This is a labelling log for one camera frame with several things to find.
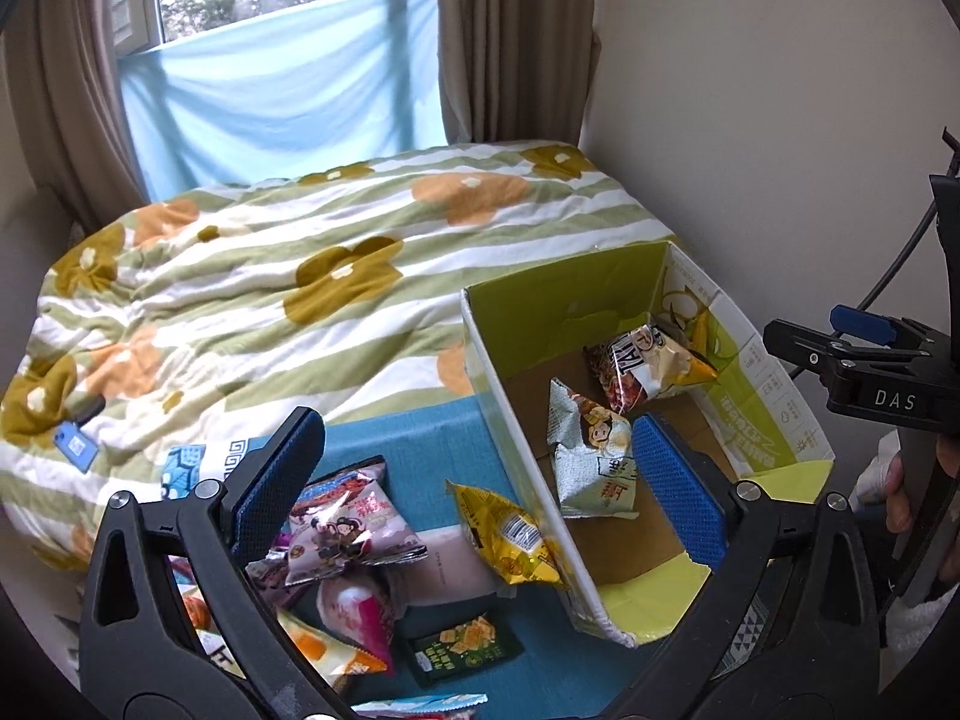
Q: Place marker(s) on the dark green snack packet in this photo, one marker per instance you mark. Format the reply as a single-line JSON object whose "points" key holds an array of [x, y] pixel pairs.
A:
{"points": [[461, 649]]}

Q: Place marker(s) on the person's right hand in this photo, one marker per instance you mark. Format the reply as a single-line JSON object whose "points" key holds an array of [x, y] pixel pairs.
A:
{"points": [[898, 499]]}

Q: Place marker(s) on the mauve cartoon snack packet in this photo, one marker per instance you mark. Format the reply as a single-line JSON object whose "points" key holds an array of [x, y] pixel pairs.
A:
{"points": [[352, 525]]}

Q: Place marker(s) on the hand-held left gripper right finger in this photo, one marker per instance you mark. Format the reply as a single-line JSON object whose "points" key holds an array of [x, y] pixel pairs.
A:
{"points": [[675, 487]]}

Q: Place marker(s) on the pale mauve box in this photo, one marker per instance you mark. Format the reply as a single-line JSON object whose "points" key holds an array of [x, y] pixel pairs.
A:
{"points": [[442, 566]]}

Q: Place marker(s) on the small purple snack packet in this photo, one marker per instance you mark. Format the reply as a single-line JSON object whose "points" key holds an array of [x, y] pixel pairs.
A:
{"points": [[270, 577]]}

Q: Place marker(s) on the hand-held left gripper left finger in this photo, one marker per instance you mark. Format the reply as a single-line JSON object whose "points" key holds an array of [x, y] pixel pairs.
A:
{"points": [[274, 480]]}

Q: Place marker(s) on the blue patterned table cloth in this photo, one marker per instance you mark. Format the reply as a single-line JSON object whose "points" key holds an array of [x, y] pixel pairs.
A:
{"points": [[420, 442]]}

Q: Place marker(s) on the green and white cardboard box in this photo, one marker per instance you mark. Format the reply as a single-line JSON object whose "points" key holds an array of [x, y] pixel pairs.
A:
{"points": [[525, 420]]}

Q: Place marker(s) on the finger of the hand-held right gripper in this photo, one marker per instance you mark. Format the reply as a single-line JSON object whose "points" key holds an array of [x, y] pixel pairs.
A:
{"points": [[862, 322], [795, 349]]}

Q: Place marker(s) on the small blue tag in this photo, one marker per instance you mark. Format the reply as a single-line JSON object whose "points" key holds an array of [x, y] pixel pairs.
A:
{"points": [[75, 446]]}

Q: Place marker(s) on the orange and white snack packet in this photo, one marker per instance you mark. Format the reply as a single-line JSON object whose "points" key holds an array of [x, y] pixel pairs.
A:
{"points": [[326, 649]]}

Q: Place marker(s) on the beige and red snack packet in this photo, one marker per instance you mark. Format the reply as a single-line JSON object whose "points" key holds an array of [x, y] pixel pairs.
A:
{"points": [[649, 371]]}

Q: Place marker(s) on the floral striped blanket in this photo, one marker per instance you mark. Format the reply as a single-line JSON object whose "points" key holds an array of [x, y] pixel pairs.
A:
{"points": [[247, 285]]}

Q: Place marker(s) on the beige curtain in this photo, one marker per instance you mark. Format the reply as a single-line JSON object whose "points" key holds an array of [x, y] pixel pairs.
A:
{"points": [[67, 75], [510, 37]]}

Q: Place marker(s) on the small orange snack packet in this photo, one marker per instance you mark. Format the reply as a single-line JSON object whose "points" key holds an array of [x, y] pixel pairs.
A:
{"points": [[199, 607]]}

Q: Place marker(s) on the yellow snack packet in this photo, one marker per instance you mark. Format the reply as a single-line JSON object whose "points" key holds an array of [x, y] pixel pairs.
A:
{"points": [[510, 540]]}

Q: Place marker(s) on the grey-green cartoon snack packet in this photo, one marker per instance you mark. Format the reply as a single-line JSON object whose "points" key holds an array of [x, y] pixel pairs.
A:
{"points": [[592, 457]]}

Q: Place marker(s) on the light blue window cloth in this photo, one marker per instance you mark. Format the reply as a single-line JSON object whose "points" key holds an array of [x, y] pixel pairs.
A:
{"points": [[277, 82]]}

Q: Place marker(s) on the pink and blue snack packet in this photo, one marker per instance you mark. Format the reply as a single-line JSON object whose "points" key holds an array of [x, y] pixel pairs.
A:
{"points": [[416, 706]]}

